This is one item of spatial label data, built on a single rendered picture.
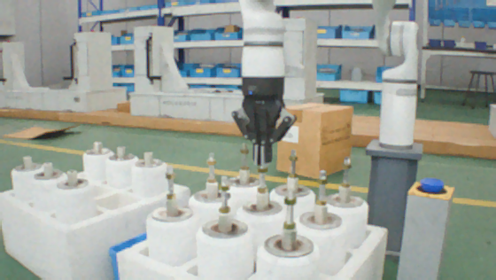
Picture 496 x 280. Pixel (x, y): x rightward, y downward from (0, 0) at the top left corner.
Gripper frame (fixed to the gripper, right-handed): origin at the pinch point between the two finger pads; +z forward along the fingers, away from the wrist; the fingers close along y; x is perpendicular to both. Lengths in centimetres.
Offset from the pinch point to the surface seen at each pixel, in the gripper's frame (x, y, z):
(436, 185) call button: 7.3, 29.6, 2.5
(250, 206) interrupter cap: -1.2, -1.8, 10.0
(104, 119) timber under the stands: 137, -249, 30
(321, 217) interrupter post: -0.3, 12.3, 9.2
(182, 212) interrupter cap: -10.7, -10.0, 10.1
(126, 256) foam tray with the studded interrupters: -19.9, -15.9, 17.4
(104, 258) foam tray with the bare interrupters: -12.8, -34.6, 26.9
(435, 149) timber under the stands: 186, -2, 32
